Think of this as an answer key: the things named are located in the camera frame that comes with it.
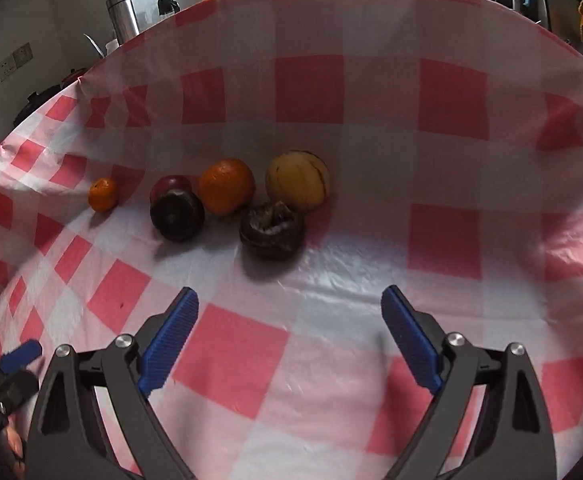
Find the small orange mandarin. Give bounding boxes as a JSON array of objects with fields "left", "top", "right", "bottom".
[{"left": 88, "top": 178, "right": 119, "bottom": 214}]

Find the dark water chestnut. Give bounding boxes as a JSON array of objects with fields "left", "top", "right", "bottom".
[{"left": 150, "top": 188, "right": 205, "bottom": 243}]

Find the dark red round tomato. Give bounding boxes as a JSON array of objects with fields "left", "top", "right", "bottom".
[{"left": 150, "top": 174, "right": 193, "bottom": 205}]

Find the large orange mandarin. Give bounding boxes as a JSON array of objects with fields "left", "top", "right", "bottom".
[{"left": 198, "top": 158, "right": 256, "bottom": 217}]

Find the dark water chestnut sprouted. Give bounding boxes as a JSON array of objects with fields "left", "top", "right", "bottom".
[{"left": 238, "top": 202, "right": 305, "bottom": 261}]

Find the yellow striped pepino melon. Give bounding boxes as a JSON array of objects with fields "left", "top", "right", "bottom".
[{"left": 266, "top": 150, "right": 331, "bottom": 211}]

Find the person's left hand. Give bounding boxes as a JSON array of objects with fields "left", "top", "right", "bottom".
[{"left": 3, "top": 425, "right": 26, "bottom": 479}]

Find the dark clay pot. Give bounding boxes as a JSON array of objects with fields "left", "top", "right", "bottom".
[{"left": 13, "top": 84, "right": 62, "bottom": 128}]

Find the red small pot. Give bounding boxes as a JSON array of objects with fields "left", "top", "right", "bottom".
[{"left": 60, "top": 67, "right": 88, "bottom": 89}]

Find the red white checkered tablecloth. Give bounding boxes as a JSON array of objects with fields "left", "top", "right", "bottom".
[{"left": 0, "top": 0, "right": 583, "bottom": 479}]

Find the stainless steel thermos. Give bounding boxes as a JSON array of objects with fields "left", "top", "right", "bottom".
[{"left": 106, "top": 0, "right": 140, "bottom": 46}]

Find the black kettle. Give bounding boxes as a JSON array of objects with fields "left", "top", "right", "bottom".
[{"left": 157, "top": 0, "right": 181, "bottom": 20}]

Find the wall power socket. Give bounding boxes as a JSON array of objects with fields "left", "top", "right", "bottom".
[{"left": 0, "top": 42, "right": 34, "bottom": 81}]

